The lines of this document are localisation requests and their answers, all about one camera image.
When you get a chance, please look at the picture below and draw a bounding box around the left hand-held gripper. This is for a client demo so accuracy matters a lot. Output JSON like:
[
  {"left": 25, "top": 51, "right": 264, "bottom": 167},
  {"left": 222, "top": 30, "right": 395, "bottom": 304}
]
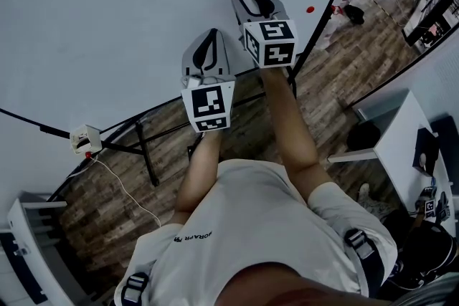
[{"left": 180, "top": 28, "right": 237, "bottom": 134}]

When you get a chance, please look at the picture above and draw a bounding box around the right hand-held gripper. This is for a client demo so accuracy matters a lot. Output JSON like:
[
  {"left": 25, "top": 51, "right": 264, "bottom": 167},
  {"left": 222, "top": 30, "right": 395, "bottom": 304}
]
[{"left": 230, "top": 0, "right": 299, "bottom": 69}]

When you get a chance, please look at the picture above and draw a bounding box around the person's right forearm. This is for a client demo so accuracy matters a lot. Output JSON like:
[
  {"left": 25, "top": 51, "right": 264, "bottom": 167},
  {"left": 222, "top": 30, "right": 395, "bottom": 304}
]
[{"left": 260, "top": 66, "right": 321, "bottom": 188}]

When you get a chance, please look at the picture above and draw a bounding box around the person's left forearm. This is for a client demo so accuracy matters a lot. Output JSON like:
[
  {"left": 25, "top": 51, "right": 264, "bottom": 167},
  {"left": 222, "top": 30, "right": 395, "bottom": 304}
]
[{"left": 174, "top": 130, "right": 223, "bottom": 214}]

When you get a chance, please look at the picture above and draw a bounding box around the small white module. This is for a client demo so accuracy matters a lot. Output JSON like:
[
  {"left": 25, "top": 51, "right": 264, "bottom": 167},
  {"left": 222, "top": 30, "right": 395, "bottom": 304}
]
[{"left": 183, "top": 75, "right": 204, "bottom": 89}]

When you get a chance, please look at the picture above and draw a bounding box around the clear water jug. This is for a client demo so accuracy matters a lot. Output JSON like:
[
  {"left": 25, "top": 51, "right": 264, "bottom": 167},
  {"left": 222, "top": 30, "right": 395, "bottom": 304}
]
[{"left": 324, "top": 4, "right": 347, "bottom": 44}]

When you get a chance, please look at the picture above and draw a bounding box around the black bag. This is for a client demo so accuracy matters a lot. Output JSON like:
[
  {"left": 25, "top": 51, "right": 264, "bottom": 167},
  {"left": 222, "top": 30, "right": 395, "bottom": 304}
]
[{"left": 344, "top": 4, "right": 366, "bottom": 27}]

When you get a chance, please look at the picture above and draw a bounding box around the white whiteboard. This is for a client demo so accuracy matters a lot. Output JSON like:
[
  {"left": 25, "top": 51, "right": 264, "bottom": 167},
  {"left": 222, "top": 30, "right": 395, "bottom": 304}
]
[{"left": 0, "top": 0, "right": 363, "bottom": 140}]

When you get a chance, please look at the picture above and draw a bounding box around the black whiteboard stand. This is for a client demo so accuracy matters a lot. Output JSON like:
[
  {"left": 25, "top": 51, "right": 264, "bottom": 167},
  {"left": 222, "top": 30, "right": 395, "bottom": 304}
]
[{"left": 100, "top": 60, "right": 301, "bottom": 188}]

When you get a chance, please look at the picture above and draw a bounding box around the white box with red button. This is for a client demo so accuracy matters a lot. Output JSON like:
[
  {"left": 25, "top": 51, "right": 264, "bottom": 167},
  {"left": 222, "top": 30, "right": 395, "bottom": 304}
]
[{"left": 70, "top": 124, "right": 102, "bottom": 159}]

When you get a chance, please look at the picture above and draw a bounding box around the black folding table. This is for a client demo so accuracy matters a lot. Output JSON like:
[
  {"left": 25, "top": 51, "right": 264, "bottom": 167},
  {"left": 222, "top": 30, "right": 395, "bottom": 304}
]
[{"left": 401, "top": 0, "right": 459, "bottom": 48}]

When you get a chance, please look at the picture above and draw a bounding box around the white t-shirt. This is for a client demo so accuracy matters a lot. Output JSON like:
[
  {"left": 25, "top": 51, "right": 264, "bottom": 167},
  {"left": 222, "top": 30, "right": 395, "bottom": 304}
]
[{"left": 113, "top": 159, "right": 397, "bottom": 306}]

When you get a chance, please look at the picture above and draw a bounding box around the white desk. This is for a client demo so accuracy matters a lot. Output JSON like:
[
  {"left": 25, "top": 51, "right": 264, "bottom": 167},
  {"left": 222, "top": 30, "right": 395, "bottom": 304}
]
[{"left": 326, "top": 89, "right": 456, "bottom": 226}]

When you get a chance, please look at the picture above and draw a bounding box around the person's right leg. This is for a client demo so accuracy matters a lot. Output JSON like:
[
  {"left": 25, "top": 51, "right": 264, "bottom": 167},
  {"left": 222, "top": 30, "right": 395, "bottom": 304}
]
[{"left": 356, "top": 183, "right": 390, "bottom": 219}]

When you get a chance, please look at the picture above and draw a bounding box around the black box device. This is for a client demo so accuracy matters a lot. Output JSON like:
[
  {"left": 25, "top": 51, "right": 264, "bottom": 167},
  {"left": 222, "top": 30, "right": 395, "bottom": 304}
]
[{"left": 412, "top": 128, "right": 440, "bottom": 177}]

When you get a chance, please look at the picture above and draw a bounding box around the dark blue mat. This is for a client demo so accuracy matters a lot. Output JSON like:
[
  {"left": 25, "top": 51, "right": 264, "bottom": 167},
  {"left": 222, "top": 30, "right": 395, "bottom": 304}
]
[{"left": 430, "top": 114, "right": 459, "bottom": 188}]

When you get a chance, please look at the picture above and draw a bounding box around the person's chin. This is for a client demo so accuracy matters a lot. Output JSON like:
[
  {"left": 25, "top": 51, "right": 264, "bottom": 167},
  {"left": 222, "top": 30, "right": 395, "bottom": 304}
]
[{"left": 218, "top": 261, "right": 392, "bottom": 306}]

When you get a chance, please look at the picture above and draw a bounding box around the white shelf unit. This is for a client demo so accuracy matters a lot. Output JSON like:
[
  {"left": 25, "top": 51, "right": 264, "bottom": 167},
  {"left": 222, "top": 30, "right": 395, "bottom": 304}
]
[{"left": 0, "top": 191, "right": 95, "bottom": 306}]

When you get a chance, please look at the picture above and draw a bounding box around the spare hand-held gripper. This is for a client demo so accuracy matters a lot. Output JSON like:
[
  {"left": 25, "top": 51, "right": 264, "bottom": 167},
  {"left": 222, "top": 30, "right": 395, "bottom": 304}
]
[{"left": 415, "top": 186, "right": 451, "bottom": 224}]

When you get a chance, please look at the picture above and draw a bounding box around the black backpack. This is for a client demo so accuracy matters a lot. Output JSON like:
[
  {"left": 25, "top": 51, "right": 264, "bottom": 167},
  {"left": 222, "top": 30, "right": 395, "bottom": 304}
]
[{"left": 383, "top": 209, "right": 458, "bottom": 290}]

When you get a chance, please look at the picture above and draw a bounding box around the white cable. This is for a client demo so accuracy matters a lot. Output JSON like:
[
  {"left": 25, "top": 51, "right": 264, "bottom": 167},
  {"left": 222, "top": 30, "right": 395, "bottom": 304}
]
[{"left": 66, "top": 156, "right": 162, "bottom": 229}]

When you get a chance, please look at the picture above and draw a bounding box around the grey harness strap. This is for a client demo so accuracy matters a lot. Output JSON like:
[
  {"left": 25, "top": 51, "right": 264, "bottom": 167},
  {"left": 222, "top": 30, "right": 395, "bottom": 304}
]
[
  {"left": 120, "top": 272, "right": 150, "bottom": 306},
  {"left": 344, "top": 228, "right": 383, "bottom": 298}
]

